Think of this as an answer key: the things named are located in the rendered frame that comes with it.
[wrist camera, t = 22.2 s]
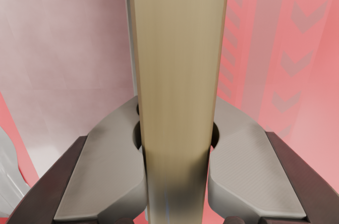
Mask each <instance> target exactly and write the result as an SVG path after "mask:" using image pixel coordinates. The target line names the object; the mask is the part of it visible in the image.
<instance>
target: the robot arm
mask: <svg viewBox="0 0 339 224"><path fill-rule="evenodd" d="M141 145H142V141H141V129H140V117H139V105H138V96H134V97H133V98H131V99H130V100H128V101H127V102H125V103H124V104H123V105H121V106H120V107H118V108H117V109H115V110H114V111H112V112H111V113H110V114H108V115H107V116H106V117H104V118H103V119H102V120H101V121H100V122H99V123H98V124H97V125H96V126H95V127H94V128H93V129H92V130H91V131H90V132H89V133H88V134H87V135H86V136H79V137H78V138H77V139H76V141H75V142H74V143H73V144H72V145H71V146H70V147H69V148H68V149H67V150H66V151H65V152H64V153H63V154H62V155H61V157H60V158H59V159H58V160H57V161H56V162H55V163H54V164H53V165H52V166H51V167H50V168H49V169H48V170H47V172H46V173H45V174H44V175H43V176H42V177H41V178H40V179H39V180H38V181H37V182H36V183H35V184H34V186H33V187H32V188H31V189H30V190H29V191H28V192H27V194H26V195H25V196H24V197H23V199H22V200H21V201H20V202H19V204H18V205H17V206H16V208H15V209H14V211H13V212H12V213H11V215H10V216H9V218H8V219H7V221H6V222H5V224H134V222H133V220H134V219H135V218H136V217H137V216H138V215H140V214H141V213H142V212H143V211H144V210H145V208H146V206H147V183H146V175H145V167H144V159H143V155H142V153H141V152H140V151H139V148H140V147H141ZM211 146H212V147H213V150H212V151H211V153H210V157H209V169H208V181H207V188H208V204H209V206H210V208H211V209H212V210H213V211H214V212H215V213H217V214H218V215H219V216H221V217H222V218H223V219H224V222H223V224H339V194H338V193H337V192H336V191H335V189H334V188H333V187H332V186H331V185H330V184H329V183H328V182H327V181H326V180H325V179H324V178H323V177H322V176H320V175H319V174H318V173H317V172H316V171H315V170H314V169H313V168H312V167H311V166H310V165H309V164H308V163H306V162H305V161H304V160H303V159H302V158H301V157H300V156H299V155H298V154H297V153H295V152H294V151H293V150H292V149H291V148H290V147H289V146H288V145H287V144H286V143H285V142H284V141H283V140H282V139H281V138H280V137H279V136H278V135H277V134H276V133H275V132H267V131H265V130H264V129H263V128H262V127H261V126H260V125H259V124H258V123H257V122H256V121H255V120H253V119H252V118H251V117H250V116H248V115H247V114H246V113H244V112H243V111H241V110H240V109H238V108H236V107H235V106H233V105H231V104H230V103H228V102H226V101H225V100H223V99H221V98H220V97H218V96H216V103H215V112H214V121H213V130H212V138H211Z"/></svg>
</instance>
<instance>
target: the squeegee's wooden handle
mask: <svg viewBox="0 0 339 224"><path fill-rule="evenodd" d="M227 1H228V0H130V7H131V20H132V32H133V44H134V56H135V68H136V80H137V92H138V105H139V117H140V129H141V141H142V153H143V159H144V167H145V175H146V183H147V214H148V224H202V218H203V209H204V200H205V191H206V183H207V174H208V165H209V156H210V148H211V138H212V130H213V121H214V112H215V103H216V94H217V86H218V77H219V68H220V59H221V50H222V41H223V33H224V24H225V15H226V10H227Z"/></svg>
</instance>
